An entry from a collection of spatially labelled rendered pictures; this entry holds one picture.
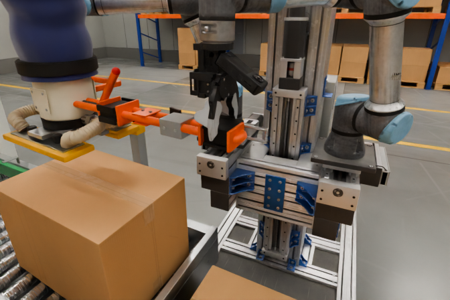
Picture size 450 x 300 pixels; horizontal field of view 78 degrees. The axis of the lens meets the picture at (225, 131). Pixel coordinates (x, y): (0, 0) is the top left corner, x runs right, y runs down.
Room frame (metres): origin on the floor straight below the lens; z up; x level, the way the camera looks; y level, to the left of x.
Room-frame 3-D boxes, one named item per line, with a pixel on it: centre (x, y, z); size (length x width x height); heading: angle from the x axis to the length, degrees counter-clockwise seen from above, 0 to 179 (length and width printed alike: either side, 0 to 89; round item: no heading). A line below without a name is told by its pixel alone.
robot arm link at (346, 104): (1.00, -0.48, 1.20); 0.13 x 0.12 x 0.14; 25
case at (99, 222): (0.92, 0.52, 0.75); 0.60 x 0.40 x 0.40; 61
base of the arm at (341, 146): (1.00, -0.47, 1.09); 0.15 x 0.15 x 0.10
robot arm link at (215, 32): (0.62, 0.02, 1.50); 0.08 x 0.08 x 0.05
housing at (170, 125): (0.68, 0.12, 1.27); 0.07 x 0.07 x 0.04; 61
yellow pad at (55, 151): (0.82, 0.58, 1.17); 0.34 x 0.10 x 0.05; 61
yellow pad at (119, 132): (0.99, 0.48, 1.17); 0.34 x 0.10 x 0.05; 61
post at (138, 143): (1.46, 0.50, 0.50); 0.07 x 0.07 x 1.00; 64
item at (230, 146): (0.61, 0.01, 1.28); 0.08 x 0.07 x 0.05; 61
